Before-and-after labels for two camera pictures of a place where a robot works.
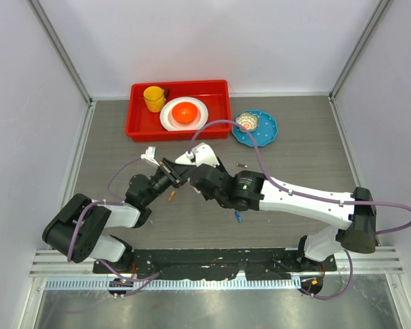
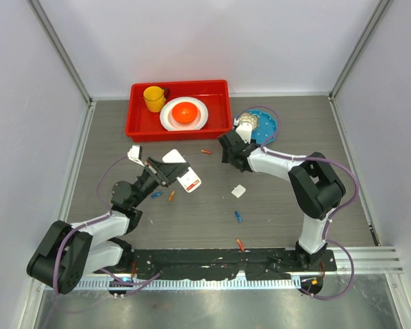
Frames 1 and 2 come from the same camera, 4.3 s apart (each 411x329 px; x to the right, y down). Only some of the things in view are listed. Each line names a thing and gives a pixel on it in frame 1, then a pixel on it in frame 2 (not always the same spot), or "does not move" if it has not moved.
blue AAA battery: (238, 216) does not move
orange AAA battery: (171, 196) does not move
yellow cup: (154, 98) does not move
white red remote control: (185, 159) -> (189, 180)
